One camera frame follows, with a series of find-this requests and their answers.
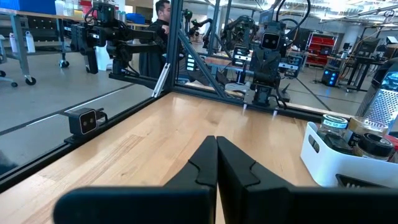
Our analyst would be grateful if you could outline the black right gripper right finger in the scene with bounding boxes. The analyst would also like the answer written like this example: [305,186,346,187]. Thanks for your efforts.
[216,136,398,224]

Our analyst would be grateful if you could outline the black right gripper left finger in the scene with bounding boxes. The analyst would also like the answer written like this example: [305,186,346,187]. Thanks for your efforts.
[52,135,218,224]

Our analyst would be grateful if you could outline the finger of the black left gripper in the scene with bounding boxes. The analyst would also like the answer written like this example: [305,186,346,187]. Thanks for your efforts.
[252,85,264,106]
[263,85,276,106]

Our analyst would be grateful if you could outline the dark brown small box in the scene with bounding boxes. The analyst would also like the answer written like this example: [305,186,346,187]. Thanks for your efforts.
[323,133,354,155]

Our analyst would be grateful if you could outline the round jar brown contents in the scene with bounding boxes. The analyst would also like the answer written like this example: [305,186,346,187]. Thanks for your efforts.
[345,116,389,147]

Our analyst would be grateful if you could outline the black-lidded herb spice jar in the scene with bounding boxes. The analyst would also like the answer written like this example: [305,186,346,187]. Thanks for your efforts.
[354,133,396,159]

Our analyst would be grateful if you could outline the red shelving unit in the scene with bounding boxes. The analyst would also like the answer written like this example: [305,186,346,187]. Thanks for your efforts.
[306,34,337,68]

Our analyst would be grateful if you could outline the white plastic bin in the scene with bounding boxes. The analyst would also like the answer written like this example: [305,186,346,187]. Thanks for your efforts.
[300,121,398,189]

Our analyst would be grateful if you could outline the blue-lit computer tower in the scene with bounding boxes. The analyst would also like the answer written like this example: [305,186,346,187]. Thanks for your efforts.
[321,67,340,88]

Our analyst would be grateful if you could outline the person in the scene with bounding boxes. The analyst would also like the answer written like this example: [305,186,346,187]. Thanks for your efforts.
[138,0,175,78]

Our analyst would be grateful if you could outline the metal box grater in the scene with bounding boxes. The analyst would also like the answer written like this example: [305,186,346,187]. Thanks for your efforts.
[354,57,398,134]

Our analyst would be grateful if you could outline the white floor container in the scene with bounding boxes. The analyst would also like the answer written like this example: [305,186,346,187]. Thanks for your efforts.
[95,45,114,72]

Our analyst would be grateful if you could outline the white plastic jug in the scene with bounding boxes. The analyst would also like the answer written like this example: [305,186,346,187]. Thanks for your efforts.
[8,32,19,54]
[24,30,36,54]

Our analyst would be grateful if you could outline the grey rolling workbench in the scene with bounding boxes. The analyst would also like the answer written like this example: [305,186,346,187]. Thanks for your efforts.
[0,7,75,86]

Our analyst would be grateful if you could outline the blue storage bin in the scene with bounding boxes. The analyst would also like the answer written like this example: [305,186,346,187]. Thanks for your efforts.
[0,0,57,15]

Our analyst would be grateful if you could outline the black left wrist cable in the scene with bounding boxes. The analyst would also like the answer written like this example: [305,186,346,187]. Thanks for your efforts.
[275,0,312,40]

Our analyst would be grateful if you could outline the silver metal bracket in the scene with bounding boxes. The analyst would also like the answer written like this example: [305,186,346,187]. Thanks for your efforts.
[151,62,172,98]

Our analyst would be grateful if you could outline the black table-level camera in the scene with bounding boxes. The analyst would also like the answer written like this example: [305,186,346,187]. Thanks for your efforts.
[63,107,109,141]

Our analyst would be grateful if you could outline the black aluminium table frame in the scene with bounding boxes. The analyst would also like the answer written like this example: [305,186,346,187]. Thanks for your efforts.
[0,0,354,194]

